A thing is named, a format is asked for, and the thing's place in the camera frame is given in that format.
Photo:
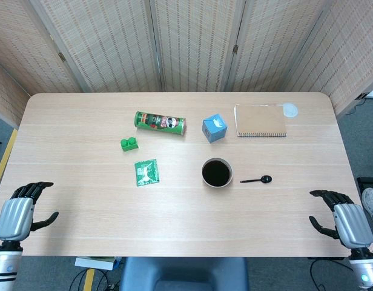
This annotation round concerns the brown spiral notebook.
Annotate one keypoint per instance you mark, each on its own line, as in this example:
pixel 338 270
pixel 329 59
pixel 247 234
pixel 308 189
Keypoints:
pixel 260 121

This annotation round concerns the white bowl with dark interior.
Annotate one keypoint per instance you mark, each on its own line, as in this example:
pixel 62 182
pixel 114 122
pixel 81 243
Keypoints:
pixel 217 173

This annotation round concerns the dark blue chair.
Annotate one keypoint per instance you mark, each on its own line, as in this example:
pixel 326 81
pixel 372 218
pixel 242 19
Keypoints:
pixel 183 272

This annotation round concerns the white sneaker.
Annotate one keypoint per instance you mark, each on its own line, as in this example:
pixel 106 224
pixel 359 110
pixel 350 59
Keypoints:
pixel 371 203

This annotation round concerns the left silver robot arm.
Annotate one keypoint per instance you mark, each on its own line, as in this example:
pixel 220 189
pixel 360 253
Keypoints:
pixel 5 266

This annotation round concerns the black plastic spoon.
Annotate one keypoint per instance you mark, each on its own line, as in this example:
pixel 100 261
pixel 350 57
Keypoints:
pixel 266 179

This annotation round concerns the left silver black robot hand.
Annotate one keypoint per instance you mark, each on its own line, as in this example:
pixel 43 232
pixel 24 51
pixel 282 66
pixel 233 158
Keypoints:
pixel 14 216

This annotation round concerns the green toy brick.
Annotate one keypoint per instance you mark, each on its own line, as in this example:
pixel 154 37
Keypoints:
pixel 129 145

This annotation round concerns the blue cube box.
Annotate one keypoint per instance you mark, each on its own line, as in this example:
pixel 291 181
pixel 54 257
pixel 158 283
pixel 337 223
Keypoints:
pixel 215 128

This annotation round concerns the black box on floor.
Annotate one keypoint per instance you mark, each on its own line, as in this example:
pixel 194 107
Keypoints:
pixel 368 181

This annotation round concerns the green sachet packet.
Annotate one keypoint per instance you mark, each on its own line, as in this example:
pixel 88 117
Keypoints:
pixel 147 172

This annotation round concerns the green Pringles can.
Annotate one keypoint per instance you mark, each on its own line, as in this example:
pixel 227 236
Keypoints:
pixel 159 122

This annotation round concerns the bamboo folding screen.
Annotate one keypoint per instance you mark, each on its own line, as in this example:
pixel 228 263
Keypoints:
pixel 189 45

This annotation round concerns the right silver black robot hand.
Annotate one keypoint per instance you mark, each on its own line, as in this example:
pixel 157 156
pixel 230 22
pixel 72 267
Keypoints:
pixel 351 222

